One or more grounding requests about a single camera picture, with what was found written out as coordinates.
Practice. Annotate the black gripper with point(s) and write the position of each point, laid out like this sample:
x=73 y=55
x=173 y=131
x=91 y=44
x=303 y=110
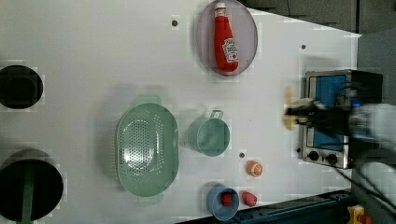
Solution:
x=333 y=121

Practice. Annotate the yellow plush banana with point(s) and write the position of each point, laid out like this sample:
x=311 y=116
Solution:
x=290 y=102

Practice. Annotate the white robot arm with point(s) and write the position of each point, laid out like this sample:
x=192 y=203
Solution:
x=372 y=123

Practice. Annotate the silver black toaster oven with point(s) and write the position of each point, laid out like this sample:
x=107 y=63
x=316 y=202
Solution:
x=341 y=88

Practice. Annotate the orange slice toy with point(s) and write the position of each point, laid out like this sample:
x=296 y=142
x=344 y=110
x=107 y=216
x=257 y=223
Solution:
x=254 y=169

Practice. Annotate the red strawberry toy on table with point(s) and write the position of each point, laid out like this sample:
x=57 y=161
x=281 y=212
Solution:
x=249 y=199

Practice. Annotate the red ketchup bottle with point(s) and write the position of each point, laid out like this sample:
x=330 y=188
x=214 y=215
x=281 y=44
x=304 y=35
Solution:
x=226 y=53

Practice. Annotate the yellow red emergency button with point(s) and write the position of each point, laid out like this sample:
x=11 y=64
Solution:
x=357 y=215

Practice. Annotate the red strawberry toy in cup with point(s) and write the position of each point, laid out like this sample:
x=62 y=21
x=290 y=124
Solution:
x=226 y=199

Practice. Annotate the grey round plate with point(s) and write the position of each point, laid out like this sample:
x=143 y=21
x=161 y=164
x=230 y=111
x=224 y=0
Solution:
x=244 y=30

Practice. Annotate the blue cup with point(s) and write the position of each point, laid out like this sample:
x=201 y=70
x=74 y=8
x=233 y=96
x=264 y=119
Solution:
x=214 y=206

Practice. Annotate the green perforated colander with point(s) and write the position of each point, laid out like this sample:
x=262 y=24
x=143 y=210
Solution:
x=147 y=149

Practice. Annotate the black round pot lower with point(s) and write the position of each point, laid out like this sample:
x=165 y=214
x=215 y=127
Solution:
x=36 y=169

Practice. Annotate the black round pot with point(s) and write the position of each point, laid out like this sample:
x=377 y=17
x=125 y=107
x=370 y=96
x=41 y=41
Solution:
x=20 y=87
x=36 y=169

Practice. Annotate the black round pot upper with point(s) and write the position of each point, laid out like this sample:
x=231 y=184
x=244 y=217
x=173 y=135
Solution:
x=20 y=87

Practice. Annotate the blue metal frame rail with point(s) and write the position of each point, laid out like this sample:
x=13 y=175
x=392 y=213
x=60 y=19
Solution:
x=326 y=208

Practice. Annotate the green cup with handle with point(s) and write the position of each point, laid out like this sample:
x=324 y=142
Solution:
x=210 y=136

